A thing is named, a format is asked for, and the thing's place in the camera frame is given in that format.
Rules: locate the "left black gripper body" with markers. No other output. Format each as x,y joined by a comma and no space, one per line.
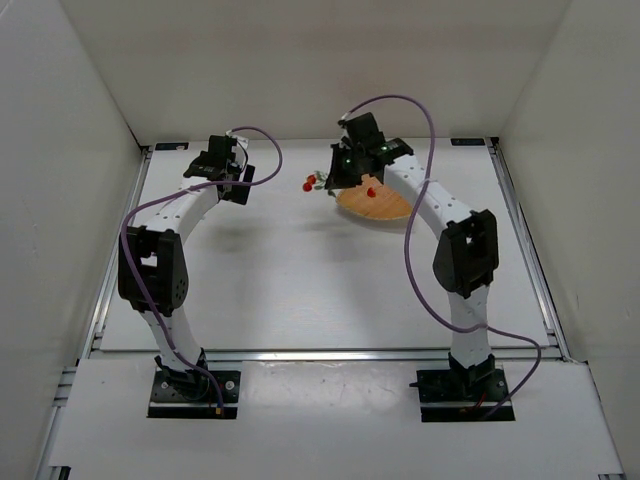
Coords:
240,185

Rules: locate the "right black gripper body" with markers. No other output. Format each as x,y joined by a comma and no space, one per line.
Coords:
340,171

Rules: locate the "fake cherry sprig with leaves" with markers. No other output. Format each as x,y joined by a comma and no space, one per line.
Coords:
315,181

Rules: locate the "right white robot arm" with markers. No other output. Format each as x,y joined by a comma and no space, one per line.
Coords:
467,250

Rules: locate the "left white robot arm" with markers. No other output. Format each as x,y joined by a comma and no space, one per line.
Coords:
152,270

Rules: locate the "woven bamboo fruit bowl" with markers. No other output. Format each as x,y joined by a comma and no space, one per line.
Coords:
387,205

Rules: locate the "front aluminium rail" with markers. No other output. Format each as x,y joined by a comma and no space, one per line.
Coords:
502,354

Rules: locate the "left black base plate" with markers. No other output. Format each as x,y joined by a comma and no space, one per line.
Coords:
171,400

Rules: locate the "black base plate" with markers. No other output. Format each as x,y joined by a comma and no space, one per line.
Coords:
443,399
171,400

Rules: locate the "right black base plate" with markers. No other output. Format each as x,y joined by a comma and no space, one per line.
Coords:
443,399

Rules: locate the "left aluminium rail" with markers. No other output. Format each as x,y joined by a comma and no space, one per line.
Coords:
92,331

